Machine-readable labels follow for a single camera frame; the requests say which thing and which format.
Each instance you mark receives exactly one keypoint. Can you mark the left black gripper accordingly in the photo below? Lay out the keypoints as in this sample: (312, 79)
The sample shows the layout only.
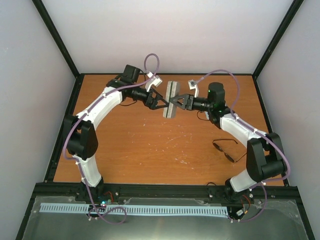
(151, 105)

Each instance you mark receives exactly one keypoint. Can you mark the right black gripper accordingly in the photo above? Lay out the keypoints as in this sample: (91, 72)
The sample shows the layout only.
(187, 101)

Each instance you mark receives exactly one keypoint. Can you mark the grey glasses case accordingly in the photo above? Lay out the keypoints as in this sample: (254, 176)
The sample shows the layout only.
(172, 90)

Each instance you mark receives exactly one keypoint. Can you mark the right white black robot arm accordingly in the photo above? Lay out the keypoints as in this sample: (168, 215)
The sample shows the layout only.
(264, 152)

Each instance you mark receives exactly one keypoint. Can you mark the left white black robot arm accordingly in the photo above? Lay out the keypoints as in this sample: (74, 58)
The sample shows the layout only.
(79, 131)

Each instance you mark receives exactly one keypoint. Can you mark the black sunglasses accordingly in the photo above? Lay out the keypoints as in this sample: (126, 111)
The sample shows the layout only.
(231, 148)

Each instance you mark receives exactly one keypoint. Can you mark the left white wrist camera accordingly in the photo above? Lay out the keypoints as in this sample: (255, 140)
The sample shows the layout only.
(153, 82)

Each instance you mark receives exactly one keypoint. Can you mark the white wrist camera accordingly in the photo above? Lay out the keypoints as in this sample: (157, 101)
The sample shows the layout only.
(153, 82)
(193, 85)

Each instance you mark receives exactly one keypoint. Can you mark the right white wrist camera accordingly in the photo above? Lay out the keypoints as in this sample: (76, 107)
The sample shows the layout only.
(193, 85)

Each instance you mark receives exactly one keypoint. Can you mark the light blue cable duct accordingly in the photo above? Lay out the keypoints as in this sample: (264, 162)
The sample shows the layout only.
(136, 210)

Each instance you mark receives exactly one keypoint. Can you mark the left black frame post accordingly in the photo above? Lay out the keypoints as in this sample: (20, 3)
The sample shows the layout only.
(47, 20)

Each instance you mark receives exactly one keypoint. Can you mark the black frame post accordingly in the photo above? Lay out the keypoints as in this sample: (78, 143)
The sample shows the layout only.
(47, 20)
(279, 33)

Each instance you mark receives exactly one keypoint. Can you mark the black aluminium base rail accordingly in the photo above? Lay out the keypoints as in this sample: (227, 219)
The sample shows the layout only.
(121, 192)

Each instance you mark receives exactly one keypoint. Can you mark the right black frame post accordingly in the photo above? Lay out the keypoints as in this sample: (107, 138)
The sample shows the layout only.
(279, 33)

